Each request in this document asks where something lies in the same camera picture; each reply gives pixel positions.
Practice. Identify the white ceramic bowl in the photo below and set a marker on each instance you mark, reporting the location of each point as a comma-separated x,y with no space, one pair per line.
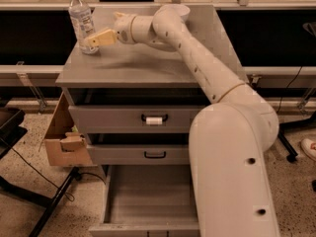
182,10

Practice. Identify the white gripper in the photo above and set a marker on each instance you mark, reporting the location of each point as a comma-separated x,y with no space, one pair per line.
122,28

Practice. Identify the grey bottom drawer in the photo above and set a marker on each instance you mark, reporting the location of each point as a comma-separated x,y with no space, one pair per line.
148,201

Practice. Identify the clear plastic water bottle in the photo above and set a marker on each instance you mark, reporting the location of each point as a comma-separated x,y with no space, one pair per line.
82,22

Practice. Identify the grey drawer cabinet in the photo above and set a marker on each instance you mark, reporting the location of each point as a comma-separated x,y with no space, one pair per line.
142,75

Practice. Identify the grey top drawer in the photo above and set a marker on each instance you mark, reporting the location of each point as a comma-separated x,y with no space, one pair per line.
133,119

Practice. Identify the grey middle drawer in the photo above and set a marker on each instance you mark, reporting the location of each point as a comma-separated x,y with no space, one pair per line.
139,154

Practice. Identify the white shoe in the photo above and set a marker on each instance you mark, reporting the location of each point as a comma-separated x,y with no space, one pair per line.
309,148

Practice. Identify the brown cardboard box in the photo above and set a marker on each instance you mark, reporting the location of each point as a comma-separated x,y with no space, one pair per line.
65,146

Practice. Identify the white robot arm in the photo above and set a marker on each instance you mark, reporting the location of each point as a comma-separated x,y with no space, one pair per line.
227,139

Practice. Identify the black stand base left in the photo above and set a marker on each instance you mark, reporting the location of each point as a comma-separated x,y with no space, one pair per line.
26,166

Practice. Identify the grey drawer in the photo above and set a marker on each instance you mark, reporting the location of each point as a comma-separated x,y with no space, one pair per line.
133,119
139,154
148,201

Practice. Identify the black stand leg right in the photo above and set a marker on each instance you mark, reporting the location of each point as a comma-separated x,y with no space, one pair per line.
292,126

